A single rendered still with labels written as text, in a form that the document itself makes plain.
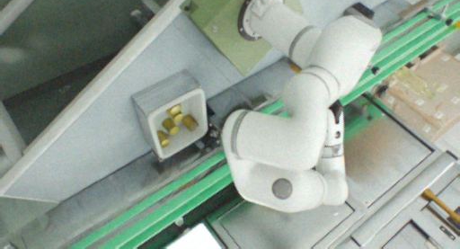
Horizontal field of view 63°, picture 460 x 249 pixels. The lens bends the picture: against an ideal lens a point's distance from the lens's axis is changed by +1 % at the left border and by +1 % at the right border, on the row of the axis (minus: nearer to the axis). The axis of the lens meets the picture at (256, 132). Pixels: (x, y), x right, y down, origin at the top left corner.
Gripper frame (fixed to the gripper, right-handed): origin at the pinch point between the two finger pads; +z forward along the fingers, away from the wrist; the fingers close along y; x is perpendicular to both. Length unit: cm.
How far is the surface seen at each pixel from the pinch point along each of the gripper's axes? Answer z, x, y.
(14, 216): -35, -87, 63
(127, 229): -36, -52, 28
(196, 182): -28, -30, 32
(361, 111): -21, 51, 54
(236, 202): -41, -15, 39
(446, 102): -77, 334, 264
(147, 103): -0.2, -41.1, 20.4
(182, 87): 2.7, -31.1, 21.5
